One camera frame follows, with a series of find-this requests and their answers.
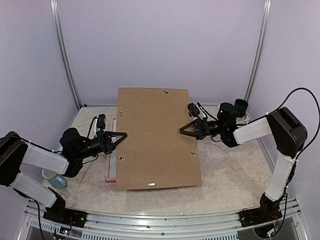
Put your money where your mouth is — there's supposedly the right aluminium post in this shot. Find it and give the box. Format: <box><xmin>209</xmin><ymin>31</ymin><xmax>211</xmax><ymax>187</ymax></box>
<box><xmin>244</xmin><ymin>0</ymin><xmax>272</xmax><ymax>102</ymax></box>

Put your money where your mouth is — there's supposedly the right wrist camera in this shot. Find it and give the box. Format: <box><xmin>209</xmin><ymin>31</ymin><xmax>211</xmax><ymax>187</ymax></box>
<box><xmin>187</xmin><ymin>102</ymin><xmax>208</xmax><ymax>119</ymax></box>

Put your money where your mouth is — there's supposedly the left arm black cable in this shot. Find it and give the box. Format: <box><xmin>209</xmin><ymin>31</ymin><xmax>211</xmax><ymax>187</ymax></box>
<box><xmin>24</xmin><ymin>197</ymin><xmax>51</xmax><ymax>240</ymax></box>

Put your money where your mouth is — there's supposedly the left aluminium post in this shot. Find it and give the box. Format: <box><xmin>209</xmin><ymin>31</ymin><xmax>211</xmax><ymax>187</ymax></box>
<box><xmin>49</xmin><ymin>0</ymin><xmax>82</xmax><ymax>111</ymax></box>

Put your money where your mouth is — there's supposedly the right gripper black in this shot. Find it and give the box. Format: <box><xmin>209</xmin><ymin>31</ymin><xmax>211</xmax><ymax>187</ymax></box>
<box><xmin>178</xmin><ymin>117</ymin><xmax>226</xmax><ymax>140</ymax></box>

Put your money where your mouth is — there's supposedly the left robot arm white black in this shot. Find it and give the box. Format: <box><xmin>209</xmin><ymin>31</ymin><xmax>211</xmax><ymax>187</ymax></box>
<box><xmin>0</xmin><ymin>127</ymin><xmax>128</xmax><ymax>223</ymax></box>

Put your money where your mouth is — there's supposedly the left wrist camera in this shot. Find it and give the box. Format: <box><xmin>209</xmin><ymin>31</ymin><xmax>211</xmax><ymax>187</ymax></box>
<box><xmin>93</xmin><ymin>113</ymin><xmax>106</xmax><ymax>132</ymax></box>

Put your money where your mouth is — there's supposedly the wooden picture frame pink edge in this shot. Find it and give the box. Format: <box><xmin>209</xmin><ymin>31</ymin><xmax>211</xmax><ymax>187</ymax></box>
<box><xmin>105</xmin><ymin>118</ymin><xmax>117</xmax><ymax>184</ymax></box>

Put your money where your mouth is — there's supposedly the aluminium post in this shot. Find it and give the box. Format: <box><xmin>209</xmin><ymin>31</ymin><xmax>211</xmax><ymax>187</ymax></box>
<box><xmin>49</xmin><ymin>0</ymin><xmax>82</xmax><ymax>111</ymax></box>
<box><xmin>244</xmin><ymin>0</ymin><xmax>272</xmax><ymax>102</ymax></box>

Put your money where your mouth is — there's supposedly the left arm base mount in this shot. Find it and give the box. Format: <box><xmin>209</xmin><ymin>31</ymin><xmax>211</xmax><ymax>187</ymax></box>
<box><xmin>43</xmin><ymin>191</ymin><xmax>88</xmax><ymax>228</ymax></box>

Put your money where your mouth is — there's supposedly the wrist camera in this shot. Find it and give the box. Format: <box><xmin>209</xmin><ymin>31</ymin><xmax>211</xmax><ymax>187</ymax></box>
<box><xmin>187</xmin><ymin>102</ymin><xmax>208</xmax><ymax>119</ymax></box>
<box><xmin>93</xmin><ymin>113</ymin><xmax>106</xmax><ymax>132</ymax></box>

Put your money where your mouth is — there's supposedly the white round coaster plate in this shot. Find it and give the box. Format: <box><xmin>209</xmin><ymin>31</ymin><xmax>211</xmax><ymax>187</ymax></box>
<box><xmin>236</xmin><ymin>113</ymin><xmax>250</xmax><ymax>125</ymax></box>

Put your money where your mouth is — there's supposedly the brown backing board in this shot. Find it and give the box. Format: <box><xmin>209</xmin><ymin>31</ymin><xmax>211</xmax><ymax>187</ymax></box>
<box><xmin>116</xmin><ymin>87</ymin><xmax>202</xmax><ymax>190</ymax></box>

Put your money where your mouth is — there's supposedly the front aluminium rail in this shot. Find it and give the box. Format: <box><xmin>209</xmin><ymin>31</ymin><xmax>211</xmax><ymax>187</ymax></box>
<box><xmin>17</xmin><ymin>197</ymin><xmax>308</xmax><ymax>240</ymax></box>

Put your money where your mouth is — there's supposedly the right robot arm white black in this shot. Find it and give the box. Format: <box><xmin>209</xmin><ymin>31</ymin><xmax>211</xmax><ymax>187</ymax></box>
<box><xmin>179</xmin><ymin>102</ymin><xmax>308</xmax><ymax>222</ymax></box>

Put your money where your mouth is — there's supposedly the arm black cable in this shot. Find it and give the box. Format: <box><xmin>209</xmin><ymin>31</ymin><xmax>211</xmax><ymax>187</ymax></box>
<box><xmin>24</xmin><ymin>197</ymin><xmax>51</xmax><ymax>240</ymax></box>
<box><xmin>269</xmin><ymin>86</ymin><xmax>320</xmax><ymax>156</ymax></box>

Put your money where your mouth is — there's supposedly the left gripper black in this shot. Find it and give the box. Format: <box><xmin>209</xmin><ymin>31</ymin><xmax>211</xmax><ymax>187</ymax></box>
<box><xmin>73</xmin><ymin>129</ymin><xmax>127</xmax><ymax>161</ymax></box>

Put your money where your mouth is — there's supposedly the dark green cup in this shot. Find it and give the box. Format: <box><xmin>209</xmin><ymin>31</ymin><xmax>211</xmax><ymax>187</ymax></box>
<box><xmin>234</xmin><ymin>98</ymin><xmax>249</xmax><ymax>118</ymax></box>

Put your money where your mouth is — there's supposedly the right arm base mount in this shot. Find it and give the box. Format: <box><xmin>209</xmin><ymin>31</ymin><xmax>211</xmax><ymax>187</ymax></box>
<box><xmin>238</xmin><ymin>194</ymin><xmax>285</xmax><ymax>228</ymax></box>

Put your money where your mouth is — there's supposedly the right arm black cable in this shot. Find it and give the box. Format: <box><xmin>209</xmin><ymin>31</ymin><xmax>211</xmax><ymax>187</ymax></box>
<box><xmin>269</xmin><ymin>86</ymin><xmax>320</xmax><ymax>156</ymax></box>

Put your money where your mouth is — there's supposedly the landscape photo print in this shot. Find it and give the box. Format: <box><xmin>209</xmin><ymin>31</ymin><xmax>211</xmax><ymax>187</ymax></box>
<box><xmin>109</xmin><ymin>118</ymin><xmax>118</xmax><ymax>177</ymax></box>

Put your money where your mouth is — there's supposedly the light blue mug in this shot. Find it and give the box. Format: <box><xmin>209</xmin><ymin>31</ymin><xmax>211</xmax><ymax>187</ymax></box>
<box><xmin>41</xmin><ymin>169</ymin><xmax>67</xmax><ymax>190</ymax></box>

